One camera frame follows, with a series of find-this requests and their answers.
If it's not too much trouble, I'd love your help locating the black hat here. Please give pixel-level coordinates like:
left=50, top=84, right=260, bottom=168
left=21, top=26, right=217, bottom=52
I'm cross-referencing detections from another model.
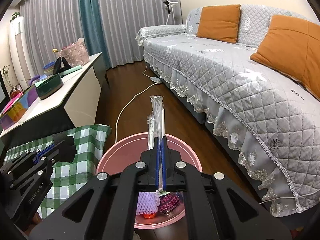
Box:
left=53, top=57, right=72, bottom=75

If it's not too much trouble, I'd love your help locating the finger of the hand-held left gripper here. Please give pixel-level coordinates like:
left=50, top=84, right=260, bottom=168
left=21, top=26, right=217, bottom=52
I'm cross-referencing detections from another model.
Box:
left=4, top=143, right=58, bottom=175
left=9, top=149, right=63, bottom=190

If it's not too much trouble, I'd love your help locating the pink lace basket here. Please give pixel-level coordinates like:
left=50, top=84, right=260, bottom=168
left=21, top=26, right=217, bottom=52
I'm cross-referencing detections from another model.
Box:
left=57, top=38, right=90, bottom=67

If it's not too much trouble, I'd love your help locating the standing air conditioner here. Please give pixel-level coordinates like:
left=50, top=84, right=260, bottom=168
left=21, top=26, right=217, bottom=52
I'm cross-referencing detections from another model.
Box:
left=9, top=17, right=33, bottom=80

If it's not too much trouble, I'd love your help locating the dark green round bowl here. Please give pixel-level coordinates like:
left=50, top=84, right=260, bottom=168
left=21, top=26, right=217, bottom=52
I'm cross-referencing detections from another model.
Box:
left=34, top=74, right=63, bottom=100

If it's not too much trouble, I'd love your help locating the purple foam net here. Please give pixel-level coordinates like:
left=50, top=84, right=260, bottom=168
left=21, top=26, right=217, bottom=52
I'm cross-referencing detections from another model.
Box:
left=136, top=191, right=160, bottom=214

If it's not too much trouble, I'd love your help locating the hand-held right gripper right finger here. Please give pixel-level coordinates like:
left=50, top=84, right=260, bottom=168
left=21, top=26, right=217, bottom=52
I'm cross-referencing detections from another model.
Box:
left=162, top=137, right=292, bottom=240

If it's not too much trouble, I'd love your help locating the white top dark cabinet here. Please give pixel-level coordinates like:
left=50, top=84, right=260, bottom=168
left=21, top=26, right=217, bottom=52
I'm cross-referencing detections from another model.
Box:
left=0, top=52, right=110, bottom=145

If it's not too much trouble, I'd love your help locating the bamboo plant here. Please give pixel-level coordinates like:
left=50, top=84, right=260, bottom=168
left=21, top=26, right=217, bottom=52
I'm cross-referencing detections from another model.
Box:
left=1, top=65, right=13, bottom=88

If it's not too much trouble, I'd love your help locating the mint green flat tray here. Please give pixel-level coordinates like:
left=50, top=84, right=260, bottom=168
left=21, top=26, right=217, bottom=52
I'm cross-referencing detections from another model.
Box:
left=60, top=65, right=83, bottom=77

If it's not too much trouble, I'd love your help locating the stack of coloured bowls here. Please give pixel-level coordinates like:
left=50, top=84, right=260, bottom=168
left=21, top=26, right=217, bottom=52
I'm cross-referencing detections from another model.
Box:
left=42, top=62, right=57, bottom=77

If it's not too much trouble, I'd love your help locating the white floor lamp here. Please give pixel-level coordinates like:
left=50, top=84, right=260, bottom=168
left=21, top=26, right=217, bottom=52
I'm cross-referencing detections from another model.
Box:
left=163, top=0, right=179, bottom=25

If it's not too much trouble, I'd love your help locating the colourful rectangular box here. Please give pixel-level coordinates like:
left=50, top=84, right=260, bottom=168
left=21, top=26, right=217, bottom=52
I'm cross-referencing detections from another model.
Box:
left=0, top=84, right=38, bottom=130

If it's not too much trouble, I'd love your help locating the grey quilted sofa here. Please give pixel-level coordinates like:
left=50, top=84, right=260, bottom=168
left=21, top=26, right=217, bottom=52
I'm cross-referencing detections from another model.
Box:
left=136, top=4, right=320, bottom=218

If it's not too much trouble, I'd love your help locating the grey curtain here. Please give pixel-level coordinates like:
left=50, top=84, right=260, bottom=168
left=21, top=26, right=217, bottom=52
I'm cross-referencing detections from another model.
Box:
left=20, top=0, right=87, bottom=63
left=96, top=0, right=180, bottom=68

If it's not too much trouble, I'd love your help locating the pink plastic basin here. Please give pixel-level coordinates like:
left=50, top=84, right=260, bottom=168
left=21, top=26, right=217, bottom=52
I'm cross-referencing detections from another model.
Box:
left=96, top=132, right=203, bottom=229

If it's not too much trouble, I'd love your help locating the teal curtain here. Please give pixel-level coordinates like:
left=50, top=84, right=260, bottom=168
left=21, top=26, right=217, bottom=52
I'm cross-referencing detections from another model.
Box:
left=79, top=0, right=110, bottom=69

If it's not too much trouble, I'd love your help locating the clear plastic wrapper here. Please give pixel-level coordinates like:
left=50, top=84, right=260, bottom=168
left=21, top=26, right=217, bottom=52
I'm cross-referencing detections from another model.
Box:
left=147, top=95, right=167, bottom=197

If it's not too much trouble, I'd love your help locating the orange cushion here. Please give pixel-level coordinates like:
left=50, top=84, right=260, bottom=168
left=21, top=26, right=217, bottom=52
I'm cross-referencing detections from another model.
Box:
left=250, top=14, right=320, bottom=100
left=196, top=4, right=241, bottom=44

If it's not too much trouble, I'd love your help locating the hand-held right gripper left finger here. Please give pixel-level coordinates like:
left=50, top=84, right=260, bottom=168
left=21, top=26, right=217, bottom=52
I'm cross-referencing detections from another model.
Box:
left=29, top=137, right=161, bottom=240

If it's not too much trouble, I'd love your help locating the red patterned packet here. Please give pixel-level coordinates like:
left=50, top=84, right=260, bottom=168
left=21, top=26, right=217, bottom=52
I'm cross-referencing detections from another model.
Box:
left=158, top=192, right=180, bottom=213

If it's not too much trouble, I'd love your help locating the green checked tablecloth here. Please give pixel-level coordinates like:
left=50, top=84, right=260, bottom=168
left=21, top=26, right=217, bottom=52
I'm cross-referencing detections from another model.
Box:
left=5, top=124, right=112, bottom=218

